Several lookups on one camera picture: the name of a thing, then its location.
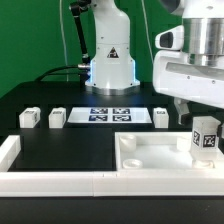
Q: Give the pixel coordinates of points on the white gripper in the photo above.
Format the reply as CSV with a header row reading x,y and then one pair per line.
x,y
174,76

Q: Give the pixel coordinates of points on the white square tabletop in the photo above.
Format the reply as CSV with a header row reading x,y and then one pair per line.
x,y
163,150

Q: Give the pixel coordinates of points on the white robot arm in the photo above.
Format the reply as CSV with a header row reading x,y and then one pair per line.
x,y
104,33

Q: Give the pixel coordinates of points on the white U-shaped obstacle fence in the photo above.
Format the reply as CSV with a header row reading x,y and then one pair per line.
x,y
121,182

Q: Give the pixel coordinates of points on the white marker sheet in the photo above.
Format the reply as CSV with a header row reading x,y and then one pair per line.
x,y
109,115

